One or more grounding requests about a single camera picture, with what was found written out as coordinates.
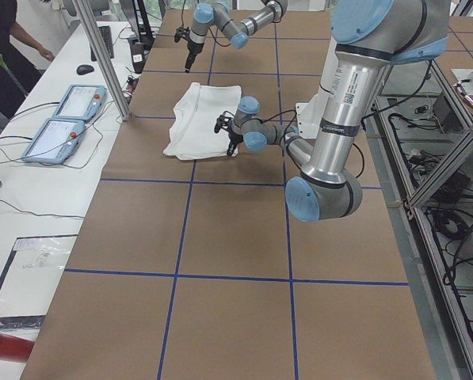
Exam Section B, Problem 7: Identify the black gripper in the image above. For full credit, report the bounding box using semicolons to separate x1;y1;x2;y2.
227;127;243;157
185;40;204;74

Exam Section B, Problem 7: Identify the white long-sleeve printed t-shirt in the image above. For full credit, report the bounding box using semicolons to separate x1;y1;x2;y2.
163;82;242;161

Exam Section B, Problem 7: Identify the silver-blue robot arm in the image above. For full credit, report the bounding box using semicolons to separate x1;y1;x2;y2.
174;1;288;73
227;1;450;222

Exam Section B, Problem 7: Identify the person in black clothes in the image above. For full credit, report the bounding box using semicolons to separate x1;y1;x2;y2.
0;1;55;119

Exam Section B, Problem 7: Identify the black box with white label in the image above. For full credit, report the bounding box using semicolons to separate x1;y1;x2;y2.
128;37;146;74

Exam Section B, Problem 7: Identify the black keyboard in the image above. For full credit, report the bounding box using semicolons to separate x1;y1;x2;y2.
98;26;114;59

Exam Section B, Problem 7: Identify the black computer mouse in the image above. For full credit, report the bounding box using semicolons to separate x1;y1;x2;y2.
76;64;94;76

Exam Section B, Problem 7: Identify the far blue teach pendant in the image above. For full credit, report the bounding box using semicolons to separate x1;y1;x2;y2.
53;84;107;122

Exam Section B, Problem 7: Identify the blue teach pendant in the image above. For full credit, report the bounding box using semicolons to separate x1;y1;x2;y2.
53;84;107;122
21;118;86;165

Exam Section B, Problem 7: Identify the near blue teach pendant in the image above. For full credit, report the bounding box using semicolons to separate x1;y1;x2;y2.
21;118;86;165

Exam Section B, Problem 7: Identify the metal grabber stick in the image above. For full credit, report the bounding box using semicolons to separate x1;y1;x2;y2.
0;54;29;98

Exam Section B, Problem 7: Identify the clear plastic document sleeve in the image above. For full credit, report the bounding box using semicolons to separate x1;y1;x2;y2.
0;234;77;330

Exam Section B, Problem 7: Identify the red cylinder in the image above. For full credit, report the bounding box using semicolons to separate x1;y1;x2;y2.
0;333;35;363

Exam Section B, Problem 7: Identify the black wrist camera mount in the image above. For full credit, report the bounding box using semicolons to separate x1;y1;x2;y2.
214;112;233;133
174;26;190;43

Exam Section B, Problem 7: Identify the black camera cable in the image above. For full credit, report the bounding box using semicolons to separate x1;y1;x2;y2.
255;110;300;138

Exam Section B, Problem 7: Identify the aluminium frame post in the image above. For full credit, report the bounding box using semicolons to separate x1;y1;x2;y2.
73;0;130;121

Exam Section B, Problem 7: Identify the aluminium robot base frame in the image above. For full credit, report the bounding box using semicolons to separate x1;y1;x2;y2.
354;15;473;380

